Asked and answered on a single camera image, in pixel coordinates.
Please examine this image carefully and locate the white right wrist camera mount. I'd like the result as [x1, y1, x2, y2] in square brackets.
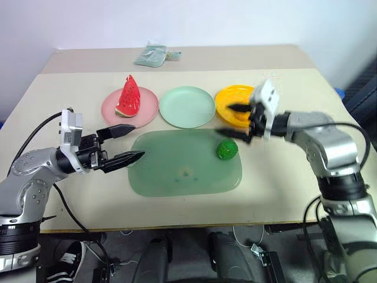
[249, 78, 281, 141]

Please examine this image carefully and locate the pink round plate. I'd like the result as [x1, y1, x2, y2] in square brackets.
[101, 86, 159, 130]

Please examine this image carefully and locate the red watermelon slice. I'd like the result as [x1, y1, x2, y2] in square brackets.
[114, 74, 142, 119]

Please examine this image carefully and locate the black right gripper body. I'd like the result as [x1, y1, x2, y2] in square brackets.
[248, 101, 268, 140]

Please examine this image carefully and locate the black white sneaker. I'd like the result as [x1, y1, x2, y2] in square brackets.
[45, 241, 87, 283]

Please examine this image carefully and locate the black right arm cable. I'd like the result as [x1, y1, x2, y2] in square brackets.
[312, 121, 371, 172]

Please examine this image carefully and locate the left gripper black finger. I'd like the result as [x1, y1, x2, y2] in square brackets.
[101, 150, 145, 174]
[96, 124, 137, 142]

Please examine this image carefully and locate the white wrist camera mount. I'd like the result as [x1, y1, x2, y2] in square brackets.
[58, 109, 89, 175]
[249, 78, 281, 141]

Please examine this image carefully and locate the green round vegetable toy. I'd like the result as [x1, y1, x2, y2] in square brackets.
[216, 139, 239, 162]

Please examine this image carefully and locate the light green round plate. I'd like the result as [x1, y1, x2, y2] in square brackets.
[158, 85, 216, 130]

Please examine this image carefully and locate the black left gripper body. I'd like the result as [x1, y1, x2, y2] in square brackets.
[75, 133, 108, 172]

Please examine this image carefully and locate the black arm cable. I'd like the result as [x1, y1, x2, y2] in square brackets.
[312, 121, 371, 172]
[6, 107, 74, 177]

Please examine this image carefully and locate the yellow round plate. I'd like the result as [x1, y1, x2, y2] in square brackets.
[214, 84, 257, 129]

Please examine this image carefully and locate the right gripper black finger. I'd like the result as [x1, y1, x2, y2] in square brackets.
[226, 103, 252, 113]
[215, 127, 253, 144]

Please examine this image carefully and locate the black chair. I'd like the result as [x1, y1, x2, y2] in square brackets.
[342, 60, 377, 126]

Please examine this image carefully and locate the white thin cable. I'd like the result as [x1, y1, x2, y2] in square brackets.
[232, 225, 266, 252]

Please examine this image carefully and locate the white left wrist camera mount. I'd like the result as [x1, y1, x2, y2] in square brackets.
[58, 109, 89, 175]

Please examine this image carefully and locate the green rectangular tray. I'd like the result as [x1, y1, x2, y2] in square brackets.
[127, 128, 243, 198]

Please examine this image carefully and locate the black box under table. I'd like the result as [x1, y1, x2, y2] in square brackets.
[258, 250, 286, 283]

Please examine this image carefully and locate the black cable under table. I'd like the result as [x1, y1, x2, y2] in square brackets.
[52, 182, 112, 274]

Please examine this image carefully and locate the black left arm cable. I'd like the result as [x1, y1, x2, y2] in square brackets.
[6, 107, 74, 177]

